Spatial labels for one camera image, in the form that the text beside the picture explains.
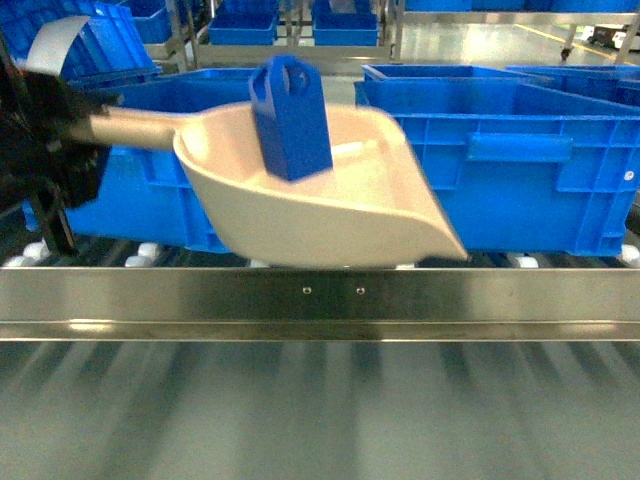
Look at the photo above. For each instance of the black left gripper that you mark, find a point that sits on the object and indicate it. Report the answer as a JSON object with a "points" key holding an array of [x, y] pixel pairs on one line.
{"points": [[39, 163]]}

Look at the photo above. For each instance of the blue 3D printed part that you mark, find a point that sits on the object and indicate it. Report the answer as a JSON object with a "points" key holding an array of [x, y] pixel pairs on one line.
{"points": [[290, 116]]}

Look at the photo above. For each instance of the beige plastic dustpan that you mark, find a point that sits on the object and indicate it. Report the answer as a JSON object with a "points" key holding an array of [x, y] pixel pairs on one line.
{"points": [[373, 208]]}

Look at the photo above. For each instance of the steel roller shelf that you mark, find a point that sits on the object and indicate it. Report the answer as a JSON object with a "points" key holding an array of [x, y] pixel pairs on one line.
{"points": [[118, 290]]}

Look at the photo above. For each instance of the blue crate left front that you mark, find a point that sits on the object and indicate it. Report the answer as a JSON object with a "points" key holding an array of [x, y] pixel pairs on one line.
{"points": [[145, 195]]}

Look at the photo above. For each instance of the blue crate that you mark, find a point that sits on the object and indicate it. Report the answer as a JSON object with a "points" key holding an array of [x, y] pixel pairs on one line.
{"points": [[415, 72], [616, 83], [213, 74], [519, 167], [145, 195]]}

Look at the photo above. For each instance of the blue crate rear left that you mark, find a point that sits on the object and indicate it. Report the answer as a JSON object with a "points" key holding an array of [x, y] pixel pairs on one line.
{"points": [[213, 74]]}

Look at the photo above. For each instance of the blue crate rear right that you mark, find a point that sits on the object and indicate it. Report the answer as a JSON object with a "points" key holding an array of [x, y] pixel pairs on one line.
{"points": [[415, 72]]}

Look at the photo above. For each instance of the blue crate right front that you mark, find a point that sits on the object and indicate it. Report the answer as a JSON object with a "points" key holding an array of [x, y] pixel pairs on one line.
{"points": [[519, 167]]}

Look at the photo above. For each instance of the blue crate far right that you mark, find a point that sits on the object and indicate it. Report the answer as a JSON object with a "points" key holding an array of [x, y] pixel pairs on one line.
{"points": [[616, 83]]}

